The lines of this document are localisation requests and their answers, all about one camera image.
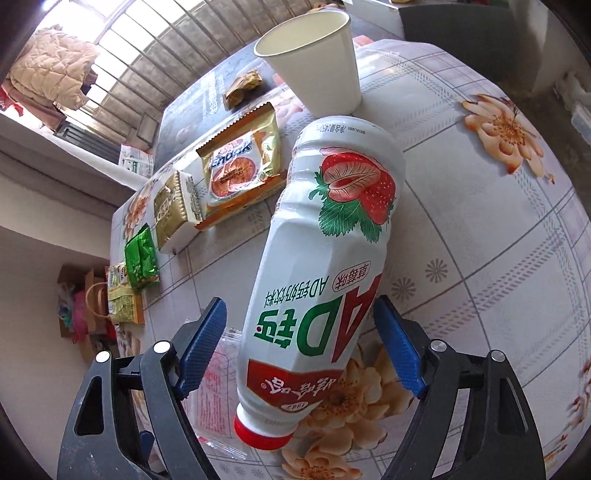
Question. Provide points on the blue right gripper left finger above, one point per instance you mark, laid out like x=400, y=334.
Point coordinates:
x=195, y=343

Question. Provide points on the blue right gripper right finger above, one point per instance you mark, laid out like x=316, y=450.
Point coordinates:
x=397, y=336

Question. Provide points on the white AD milk bottle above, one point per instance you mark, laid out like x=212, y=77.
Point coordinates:
x=320, y=273

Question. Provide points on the clear pink printed plastic bag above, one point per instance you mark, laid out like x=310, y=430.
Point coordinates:
x=211, y=408

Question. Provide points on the yellow green snack packet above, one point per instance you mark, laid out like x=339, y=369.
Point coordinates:
x=124, y=304

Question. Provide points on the small white gold box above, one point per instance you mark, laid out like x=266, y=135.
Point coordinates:
x=176, y=213

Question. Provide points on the orange biscuit packet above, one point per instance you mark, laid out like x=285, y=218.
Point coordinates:
x=241, y=164

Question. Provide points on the crumpled brown wrapper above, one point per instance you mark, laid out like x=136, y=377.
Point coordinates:
x=240, y=87

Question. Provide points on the white paper cup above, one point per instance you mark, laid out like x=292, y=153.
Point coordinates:
x=314, y=55

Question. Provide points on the pink quilted jacket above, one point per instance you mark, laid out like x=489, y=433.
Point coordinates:
x=53, y=72

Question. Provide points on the grey side cabinet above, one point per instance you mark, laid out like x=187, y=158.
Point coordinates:
x=483, y=37

